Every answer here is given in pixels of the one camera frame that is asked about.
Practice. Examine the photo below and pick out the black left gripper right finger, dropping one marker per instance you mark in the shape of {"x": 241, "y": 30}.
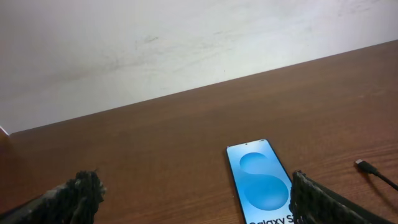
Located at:
{"x": 312, "y": 203}

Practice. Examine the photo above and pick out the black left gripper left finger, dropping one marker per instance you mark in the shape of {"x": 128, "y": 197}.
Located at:
{"x": 74, "y": 202}

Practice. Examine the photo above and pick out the blue screen Galaxy smartphone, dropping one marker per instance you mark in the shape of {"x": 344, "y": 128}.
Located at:
{"x": 262, "y": 184}

